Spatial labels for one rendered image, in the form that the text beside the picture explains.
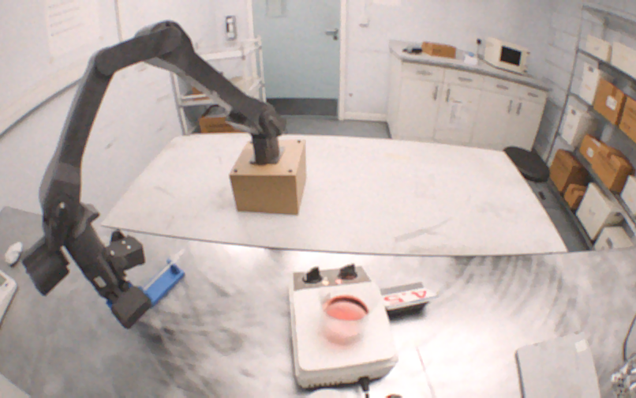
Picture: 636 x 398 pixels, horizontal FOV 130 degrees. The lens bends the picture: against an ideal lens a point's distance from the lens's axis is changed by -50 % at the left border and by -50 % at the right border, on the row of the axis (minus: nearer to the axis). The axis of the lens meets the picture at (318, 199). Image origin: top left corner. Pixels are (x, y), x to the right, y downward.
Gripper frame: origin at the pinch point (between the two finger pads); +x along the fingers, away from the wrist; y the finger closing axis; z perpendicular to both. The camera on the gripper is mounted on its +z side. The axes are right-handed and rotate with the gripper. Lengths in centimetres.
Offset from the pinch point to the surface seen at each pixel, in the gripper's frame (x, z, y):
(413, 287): 4, 31, -39
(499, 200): 4, 68, -55
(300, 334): -4.2, 11.6, -29.1
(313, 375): -2.0, 8.2, -33.0
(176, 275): 3.7, 11.3, -1.3
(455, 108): 47, 272, -31
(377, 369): -1.6, 12.7, -39.6
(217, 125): 59, 150, 146
